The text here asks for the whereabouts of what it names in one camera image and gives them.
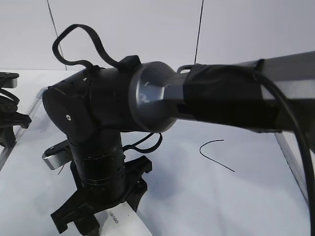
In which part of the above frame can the white whiteboard with aluminium frame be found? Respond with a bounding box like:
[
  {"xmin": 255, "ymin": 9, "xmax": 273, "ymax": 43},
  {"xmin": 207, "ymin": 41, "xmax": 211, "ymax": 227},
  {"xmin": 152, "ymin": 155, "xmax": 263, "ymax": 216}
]
[{"xmin": 0, "ymin": 97, "xmax": 310, "ymax": 236}]

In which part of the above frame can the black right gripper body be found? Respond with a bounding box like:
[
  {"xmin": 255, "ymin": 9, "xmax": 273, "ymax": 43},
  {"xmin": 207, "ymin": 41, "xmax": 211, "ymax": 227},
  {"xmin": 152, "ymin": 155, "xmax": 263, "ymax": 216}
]
[{"xmin": 70, "ymin": 156, "xmax": 152, "ymax": 235}]

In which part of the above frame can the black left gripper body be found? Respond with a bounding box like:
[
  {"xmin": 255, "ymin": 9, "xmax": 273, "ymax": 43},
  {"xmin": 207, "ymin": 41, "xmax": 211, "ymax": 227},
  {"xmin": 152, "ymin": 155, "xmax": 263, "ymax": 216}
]
[{"xmin": 0, "ymin": 112, "xmax": 32, "ymax": 148}]

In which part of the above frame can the right wrist camera, silver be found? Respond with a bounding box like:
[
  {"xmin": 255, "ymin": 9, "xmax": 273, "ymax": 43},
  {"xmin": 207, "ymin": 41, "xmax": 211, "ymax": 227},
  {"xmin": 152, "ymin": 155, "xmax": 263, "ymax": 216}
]
[{"xmin": 42, "ymin": 140, "xmax": 72, "ymax": 170}]

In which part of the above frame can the left wrist camera, black silver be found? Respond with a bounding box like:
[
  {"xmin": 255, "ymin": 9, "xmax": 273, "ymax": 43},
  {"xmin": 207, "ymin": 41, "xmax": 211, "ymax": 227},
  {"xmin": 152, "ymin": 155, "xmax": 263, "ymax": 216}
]
[{"xmin": 0, "ymin": 72, "xmax": 19, "ymax": 89}]

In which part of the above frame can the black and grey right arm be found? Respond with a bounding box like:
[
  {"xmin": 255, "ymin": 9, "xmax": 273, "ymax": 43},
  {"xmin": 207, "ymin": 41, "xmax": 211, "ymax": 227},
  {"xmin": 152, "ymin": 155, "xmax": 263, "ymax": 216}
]
[{"xmin": 42, "ymin": 51, "xmax": 315, "ymax": 236}]

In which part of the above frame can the white rectangular board eraser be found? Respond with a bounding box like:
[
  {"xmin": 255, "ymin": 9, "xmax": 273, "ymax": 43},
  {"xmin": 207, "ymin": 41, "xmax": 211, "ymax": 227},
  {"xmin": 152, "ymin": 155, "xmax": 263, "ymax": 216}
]
[{"xmin": 95, "ymin": 202, "xmax": 152, "ymax": 236}]

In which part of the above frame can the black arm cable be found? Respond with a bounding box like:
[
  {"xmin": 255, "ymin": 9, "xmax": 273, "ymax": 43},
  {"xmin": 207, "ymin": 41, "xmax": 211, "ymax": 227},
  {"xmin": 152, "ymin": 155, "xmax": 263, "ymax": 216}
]
[
  {"xmin": 52, "ymin": 24, "xmax": 315, "ymax": 236},
  {"xmin": 0, "ymin": 88, "xmax": 20, "ymax": 114}
]

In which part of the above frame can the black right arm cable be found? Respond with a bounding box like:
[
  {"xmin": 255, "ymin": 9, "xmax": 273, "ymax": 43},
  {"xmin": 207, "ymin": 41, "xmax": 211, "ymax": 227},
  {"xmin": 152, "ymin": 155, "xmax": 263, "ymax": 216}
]
[{"xmin": 52, "ymin": 24, "xmax": 315, "ymax": 236}]

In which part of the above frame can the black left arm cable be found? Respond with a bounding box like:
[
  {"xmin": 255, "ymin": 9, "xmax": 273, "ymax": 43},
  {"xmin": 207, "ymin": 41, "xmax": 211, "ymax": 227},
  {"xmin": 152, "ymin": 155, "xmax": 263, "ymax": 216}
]
[{"xmin": 0, "ymin": 88, "xmax": 20, "ymax": 114}]

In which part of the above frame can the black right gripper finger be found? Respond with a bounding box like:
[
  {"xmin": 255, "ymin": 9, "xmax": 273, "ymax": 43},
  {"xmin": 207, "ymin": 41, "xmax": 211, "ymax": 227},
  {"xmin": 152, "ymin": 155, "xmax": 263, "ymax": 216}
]
[
  {"xmin": 82, "ymin": 213, "xmax": 100, "ymax": 236},
  {"xmin": 51, "ymin": 190, "xmax": 85, "ymax": 234}
]

